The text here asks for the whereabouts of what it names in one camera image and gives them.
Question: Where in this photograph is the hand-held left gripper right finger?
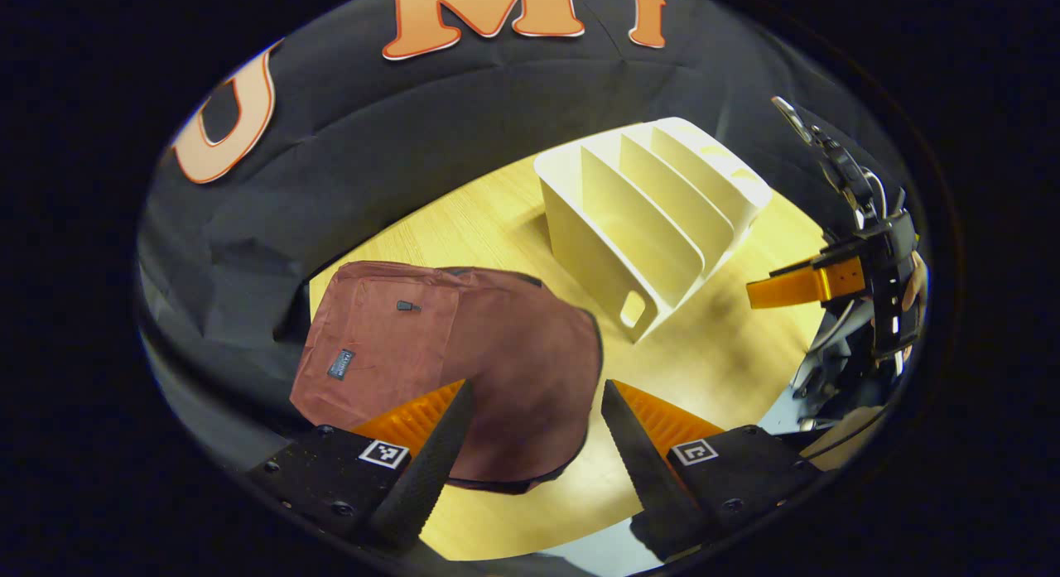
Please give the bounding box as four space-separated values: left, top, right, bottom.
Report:
600 378 821 561

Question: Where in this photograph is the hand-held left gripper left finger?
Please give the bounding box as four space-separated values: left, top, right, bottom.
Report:
248 378 477 553

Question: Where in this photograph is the red fabric schoolbag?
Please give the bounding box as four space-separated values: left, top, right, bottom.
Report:
290 261 604 495

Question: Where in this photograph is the white plastic bookshelf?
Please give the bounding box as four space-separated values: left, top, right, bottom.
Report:
534 118 773 344

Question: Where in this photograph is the black backdrop cloth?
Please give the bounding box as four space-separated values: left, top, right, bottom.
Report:
137 0 903 470

